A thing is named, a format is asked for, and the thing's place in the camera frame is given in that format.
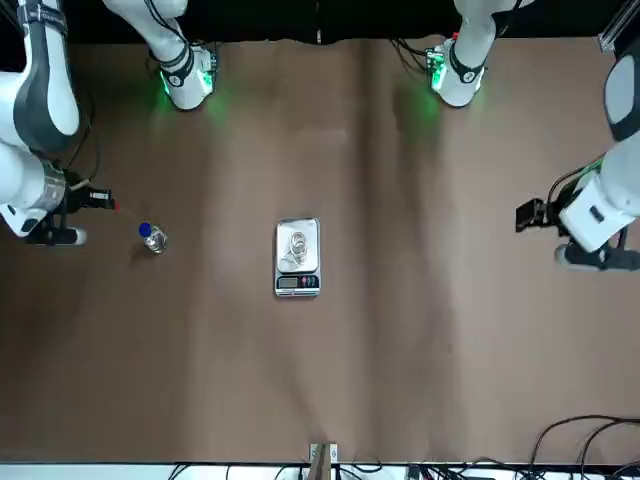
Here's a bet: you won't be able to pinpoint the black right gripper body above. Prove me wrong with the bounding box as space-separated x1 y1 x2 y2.
61 171 94 218

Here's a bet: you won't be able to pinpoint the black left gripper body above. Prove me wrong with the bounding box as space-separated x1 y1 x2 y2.
541 196 565 234

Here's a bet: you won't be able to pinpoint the clear glass bottle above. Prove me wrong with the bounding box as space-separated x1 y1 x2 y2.
283 230 312 268

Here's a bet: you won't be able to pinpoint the blue-capped dropper bottle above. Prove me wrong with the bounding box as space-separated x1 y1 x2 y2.
138 222 169 257

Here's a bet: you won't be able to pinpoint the silver electronic balance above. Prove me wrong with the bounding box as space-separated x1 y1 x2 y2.
273 215 321 300

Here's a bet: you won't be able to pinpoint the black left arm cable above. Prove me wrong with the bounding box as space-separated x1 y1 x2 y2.
546 158 607 212

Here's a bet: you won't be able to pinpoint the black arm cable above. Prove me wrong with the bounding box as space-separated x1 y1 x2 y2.
546 158 607 212
68 98 102 190

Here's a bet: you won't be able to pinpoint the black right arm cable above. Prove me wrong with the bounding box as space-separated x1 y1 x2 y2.
68 98 102 190

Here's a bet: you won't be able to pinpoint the right wrist camera unit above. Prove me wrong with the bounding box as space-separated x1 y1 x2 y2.
23 226 89 247

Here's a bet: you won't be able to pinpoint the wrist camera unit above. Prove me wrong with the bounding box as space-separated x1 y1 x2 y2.
23 226 89 247
553 241 640 273

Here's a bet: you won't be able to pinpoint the left wrist camera unit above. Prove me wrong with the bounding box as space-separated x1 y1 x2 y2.
553 241 640 273

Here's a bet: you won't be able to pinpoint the silver aluminium frame profile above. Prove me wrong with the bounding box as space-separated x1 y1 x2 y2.
598 0 632 52

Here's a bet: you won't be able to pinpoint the black left base cables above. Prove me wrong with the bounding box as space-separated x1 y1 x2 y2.
391 38 432 72

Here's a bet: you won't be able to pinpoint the black looped table cable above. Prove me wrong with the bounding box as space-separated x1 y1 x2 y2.
528 413 640 466

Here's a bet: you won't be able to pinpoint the silver aluminium post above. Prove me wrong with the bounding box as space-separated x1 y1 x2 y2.
308 442 339 480

